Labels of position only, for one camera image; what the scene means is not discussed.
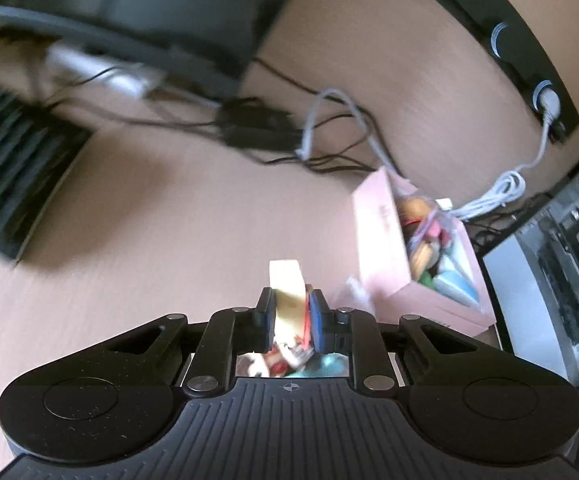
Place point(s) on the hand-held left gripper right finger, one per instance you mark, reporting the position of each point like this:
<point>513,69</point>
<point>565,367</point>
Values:
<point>317,320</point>

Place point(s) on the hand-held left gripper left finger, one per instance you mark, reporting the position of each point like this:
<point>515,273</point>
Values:
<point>268,317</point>

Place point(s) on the cream printed packet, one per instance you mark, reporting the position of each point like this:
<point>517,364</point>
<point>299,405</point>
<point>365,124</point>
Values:
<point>287,290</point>

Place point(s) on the pink cardboard box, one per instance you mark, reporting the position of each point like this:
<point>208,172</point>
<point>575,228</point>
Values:
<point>379,240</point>

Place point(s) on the blue tissue pack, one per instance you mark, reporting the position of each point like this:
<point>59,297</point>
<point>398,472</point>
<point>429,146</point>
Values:
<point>457,285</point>

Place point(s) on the pink white candy wrapper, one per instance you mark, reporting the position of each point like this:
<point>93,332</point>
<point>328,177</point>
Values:
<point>437,225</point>

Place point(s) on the black power adapter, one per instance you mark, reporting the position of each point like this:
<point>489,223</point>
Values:
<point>254,125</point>

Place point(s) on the glass sided computer case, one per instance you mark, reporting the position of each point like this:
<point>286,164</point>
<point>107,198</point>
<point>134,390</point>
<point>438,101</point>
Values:
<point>544,270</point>

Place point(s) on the white power strip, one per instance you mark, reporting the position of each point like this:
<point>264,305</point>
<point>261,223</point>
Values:
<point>119,77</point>

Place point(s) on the black keyboard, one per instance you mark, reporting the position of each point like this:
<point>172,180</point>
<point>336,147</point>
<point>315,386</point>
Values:
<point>14,165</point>

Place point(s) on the black computer monitor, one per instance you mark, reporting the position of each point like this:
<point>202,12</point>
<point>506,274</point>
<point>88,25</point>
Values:
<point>159,5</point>

